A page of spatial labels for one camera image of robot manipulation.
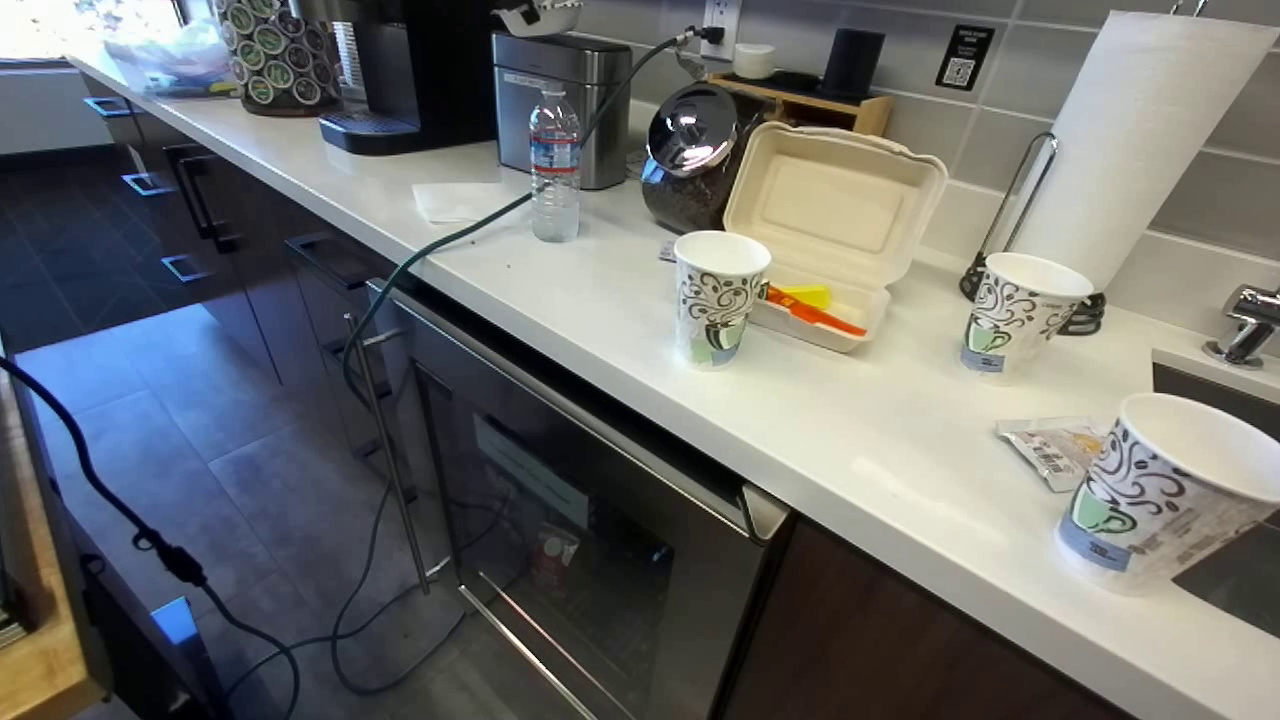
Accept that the silver metal container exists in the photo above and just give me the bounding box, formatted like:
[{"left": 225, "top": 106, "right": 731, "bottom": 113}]
[{"left": 487, "top": 28, "right": 635, "bottom": 193}]

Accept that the beige clamshell food container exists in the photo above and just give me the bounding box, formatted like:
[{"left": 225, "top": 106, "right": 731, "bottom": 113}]
[{"left": 716, "top": 117, "right": 951, "bottom": 355}]

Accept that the black coffee machine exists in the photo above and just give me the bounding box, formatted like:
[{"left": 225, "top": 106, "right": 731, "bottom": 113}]
[{"left": 317, "top": 0, "right": 503, "bottom": 157}]

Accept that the clear plastic water bottle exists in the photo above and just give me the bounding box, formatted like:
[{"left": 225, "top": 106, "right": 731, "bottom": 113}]
[{"left": 525, "top": 78, "right": 589, "bottom": 247}]

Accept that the black glossy round appliance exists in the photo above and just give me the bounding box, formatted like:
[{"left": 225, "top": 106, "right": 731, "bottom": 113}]
[{"left": 635, "top": 84, "right": 768, "bottom": 236}]

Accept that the patterned pod holder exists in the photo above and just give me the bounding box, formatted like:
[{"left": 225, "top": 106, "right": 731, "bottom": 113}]
[{"left": 212, "top": 0, "right": 342, "bottom": 119}]

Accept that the wooden countertop rack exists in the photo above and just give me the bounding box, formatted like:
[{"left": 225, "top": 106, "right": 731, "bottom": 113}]
[{"left": 700, "top": 70, "right": 895, "bottom": 141}]

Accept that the black box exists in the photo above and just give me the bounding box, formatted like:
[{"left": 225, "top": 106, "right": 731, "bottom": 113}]
[{"left": 817, "top": 22, "right": 886, "bottom": 102}]

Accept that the clear plastic bag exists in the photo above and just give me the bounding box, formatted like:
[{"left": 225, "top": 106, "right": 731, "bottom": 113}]
[{"left": 95, "top": 12, "right": 243, "bottom": 98}]

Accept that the dark drawer cabinet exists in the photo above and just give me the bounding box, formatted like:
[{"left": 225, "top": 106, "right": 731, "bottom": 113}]
[{"left": 76, "top": 74, "right": 411, "bottom": 470}]

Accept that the yellow plastic utensil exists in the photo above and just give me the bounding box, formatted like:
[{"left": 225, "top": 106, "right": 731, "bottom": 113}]
[{"left": 774, "top": 279, "right": 838, "bottom": 311}]

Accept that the orange plastic utensil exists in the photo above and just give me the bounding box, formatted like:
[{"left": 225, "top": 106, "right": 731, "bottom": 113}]
[{"left": 761, "top": 283, "right": 873, "bottom": 339}]

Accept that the white cabinet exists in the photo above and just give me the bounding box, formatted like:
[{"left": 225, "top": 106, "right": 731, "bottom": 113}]
[{"left": 0, "top": 57, "right": 93, "bottom": 158}]

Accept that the stainless steel dishwasher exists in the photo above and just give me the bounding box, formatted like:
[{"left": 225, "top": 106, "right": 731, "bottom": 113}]
[{"left": 385, "top": 283, "right": 792, "bottom": 720}]

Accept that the white paper towel roll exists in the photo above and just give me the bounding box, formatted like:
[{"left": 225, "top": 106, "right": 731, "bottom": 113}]
[{"left": 1005, "top": 7, "right": 1280, "bottom": 297}]

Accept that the silver snack packet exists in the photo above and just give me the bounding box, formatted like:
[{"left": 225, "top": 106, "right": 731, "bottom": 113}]
[{"left": 990, "top": 412, "right": 1116, "bottom": 495}]

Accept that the dark base cabinet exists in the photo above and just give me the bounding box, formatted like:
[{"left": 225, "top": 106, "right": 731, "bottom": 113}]
[{"left": 716, "top": 511, "right": 1136, "bottom": 720}]

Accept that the chrome sink faucet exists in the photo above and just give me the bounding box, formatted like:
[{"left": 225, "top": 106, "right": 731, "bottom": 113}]
[{"left": 1205, "top": 279, "right": 1280, "bottom": 373}]

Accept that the large patterned paper cup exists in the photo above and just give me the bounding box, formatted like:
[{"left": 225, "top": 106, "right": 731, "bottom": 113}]
[{"left": 1057, "top": 387, "right": 1280, "bottom": 593}]

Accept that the light wooden platform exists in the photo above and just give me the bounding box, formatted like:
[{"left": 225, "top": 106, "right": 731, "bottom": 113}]
[{"left": 0, "top": 383, "right": 95, "bottom": 720}]

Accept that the steel kitchen sink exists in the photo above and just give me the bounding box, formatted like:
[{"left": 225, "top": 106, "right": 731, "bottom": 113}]
[{"left": 1152, "top": 351, "right": 1280, "bottom": 645}]

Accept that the white wall outlet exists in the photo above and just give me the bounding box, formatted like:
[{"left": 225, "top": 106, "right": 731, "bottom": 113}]
[{"left": 695, "top": 0, "right": 742, "bottom": 51}]

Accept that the teal power cable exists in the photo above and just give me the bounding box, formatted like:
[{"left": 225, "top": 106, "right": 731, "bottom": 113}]
[{"left": 324, "top": 28, "right": 713, "bottom": 703}]

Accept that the black drawer handle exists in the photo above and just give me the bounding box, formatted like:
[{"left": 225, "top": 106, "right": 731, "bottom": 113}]
[{"left": 285, "top": 232, "right": 352, "bottom": 273}]

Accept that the tall black cabinet handle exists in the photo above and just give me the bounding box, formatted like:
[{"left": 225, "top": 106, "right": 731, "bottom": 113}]
[{"left": 162, "top": 144, "right": 240, "bottom": 256}]

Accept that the black wire towel holder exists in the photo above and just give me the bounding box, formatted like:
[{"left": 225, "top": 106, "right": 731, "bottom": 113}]
[{"left": 956, "top": 126, "right": 1112, "bottom": 339}]

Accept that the black floor cable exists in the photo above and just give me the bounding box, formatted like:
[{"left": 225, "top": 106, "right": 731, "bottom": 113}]
[{"left": 0, "top": 355, "right": 302, "bottom": 720}]

